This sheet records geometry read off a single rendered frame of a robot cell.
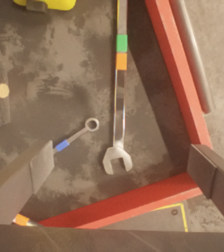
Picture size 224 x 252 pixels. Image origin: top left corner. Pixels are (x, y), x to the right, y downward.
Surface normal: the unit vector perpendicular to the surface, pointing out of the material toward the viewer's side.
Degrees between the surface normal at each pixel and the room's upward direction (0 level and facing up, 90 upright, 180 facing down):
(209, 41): 0
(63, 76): 0
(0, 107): 90
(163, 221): 0
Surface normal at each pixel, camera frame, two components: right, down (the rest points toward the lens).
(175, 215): -0.03, 0.27
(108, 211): -0.39, -0.89
